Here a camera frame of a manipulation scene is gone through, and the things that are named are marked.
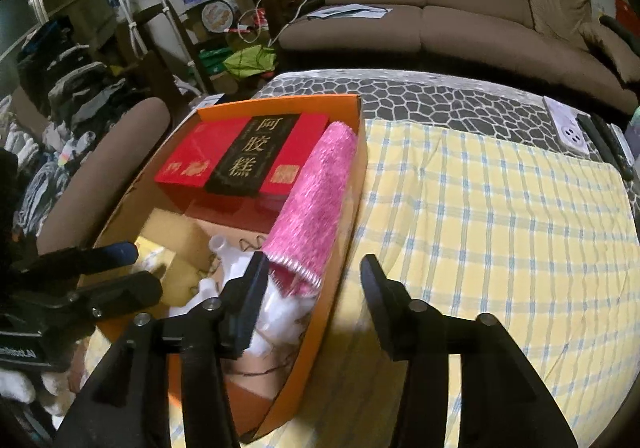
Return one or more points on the tan sponge with yellow label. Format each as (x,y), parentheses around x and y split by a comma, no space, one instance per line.
(175,238)

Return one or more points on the red gift box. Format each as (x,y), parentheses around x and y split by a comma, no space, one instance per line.
(200,153)

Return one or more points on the red flat box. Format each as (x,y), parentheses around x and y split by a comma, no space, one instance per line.
(625,8)

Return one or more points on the person's left hand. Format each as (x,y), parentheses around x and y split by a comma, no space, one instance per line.
(30,385)

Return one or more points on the pink scrubbing cloth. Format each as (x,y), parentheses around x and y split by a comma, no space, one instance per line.
(315,198)

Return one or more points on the white papers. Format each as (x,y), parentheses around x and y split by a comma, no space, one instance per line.
(345,11)

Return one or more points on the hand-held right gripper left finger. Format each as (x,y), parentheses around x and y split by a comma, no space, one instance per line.
(245,308)

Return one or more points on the green bag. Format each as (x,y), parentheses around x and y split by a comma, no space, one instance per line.
(250,61)

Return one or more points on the black remote control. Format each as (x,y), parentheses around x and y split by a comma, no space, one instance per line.
(602,143)

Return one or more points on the brown sofa cushion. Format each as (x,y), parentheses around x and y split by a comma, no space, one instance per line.
(555,3)

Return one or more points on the brown sofa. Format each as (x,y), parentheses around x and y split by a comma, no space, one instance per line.
(450,28)

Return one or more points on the round printed tin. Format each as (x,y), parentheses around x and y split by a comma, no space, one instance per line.
(219,14)

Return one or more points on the pile of clothes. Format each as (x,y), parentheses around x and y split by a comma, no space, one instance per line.
(65,93)

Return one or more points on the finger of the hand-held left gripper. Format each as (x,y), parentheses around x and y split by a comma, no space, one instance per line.
(125,293)
(100,254)

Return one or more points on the brown padded chair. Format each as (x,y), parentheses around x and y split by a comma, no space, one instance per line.
(110,168)

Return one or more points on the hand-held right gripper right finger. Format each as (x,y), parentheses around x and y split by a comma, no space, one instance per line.
(385,313)

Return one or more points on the yellow plaid tablecloth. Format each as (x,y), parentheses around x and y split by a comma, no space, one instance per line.
(500,253)

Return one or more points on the orange cardboard box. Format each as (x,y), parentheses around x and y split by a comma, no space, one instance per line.
(340,248)

